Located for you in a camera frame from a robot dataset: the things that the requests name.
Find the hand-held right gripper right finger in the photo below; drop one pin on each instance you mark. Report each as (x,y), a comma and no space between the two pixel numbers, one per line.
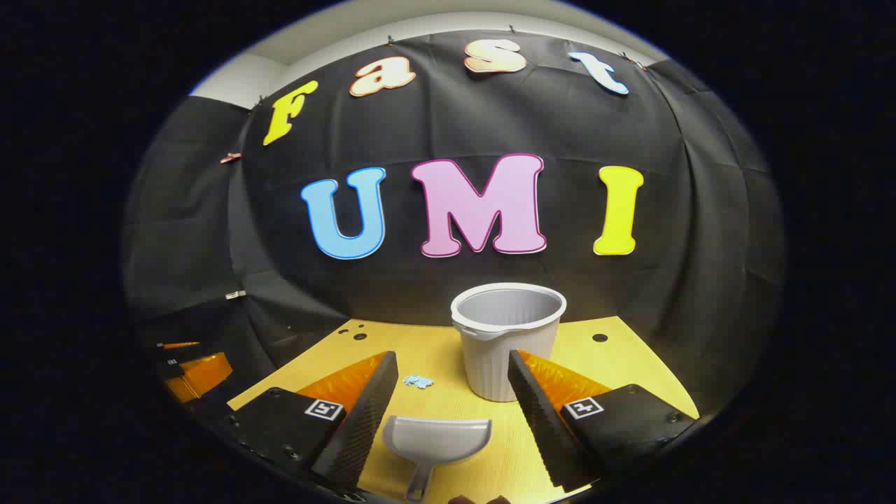
(546,427)

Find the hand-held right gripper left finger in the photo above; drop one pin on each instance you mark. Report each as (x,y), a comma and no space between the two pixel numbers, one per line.
(364,427)

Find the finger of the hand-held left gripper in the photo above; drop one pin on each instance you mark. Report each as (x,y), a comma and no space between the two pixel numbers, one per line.
(206,372)
(179,345)

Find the light blue paper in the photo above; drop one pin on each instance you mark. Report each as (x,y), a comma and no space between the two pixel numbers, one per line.
(418,381)

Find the grey plastic dustpan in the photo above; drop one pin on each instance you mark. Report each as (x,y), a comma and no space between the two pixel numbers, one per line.
(434,437)

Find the white ribbed garbage bin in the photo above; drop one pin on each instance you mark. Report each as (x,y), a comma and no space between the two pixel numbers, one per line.
(500,357)

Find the white cloth clip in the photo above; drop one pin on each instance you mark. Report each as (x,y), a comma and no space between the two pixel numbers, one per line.
(236,295)

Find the orange cloth clip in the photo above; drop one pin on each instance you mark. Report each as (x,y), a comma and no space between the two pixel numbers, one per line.
(229,157)

